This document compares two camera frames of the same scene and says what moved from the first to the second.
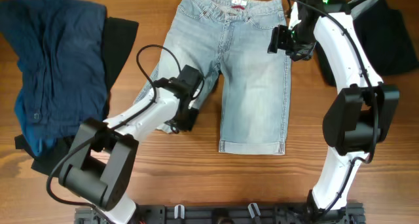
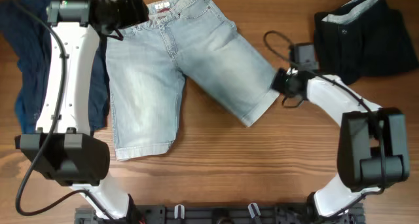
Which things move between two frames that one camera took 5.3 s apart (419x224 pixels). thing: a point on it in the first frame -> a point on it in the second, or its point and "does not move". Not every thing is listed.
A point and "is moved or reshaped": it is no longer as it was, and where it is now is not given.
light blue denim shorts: x=226 y=32 is moved or reshaped
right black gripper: x=298 y=49 -> x=280 y=83
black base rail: x=228 y=214 does not move
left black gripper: x=184 y=118 -> x=129 y=9
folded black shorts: x=383 y=37 does not move
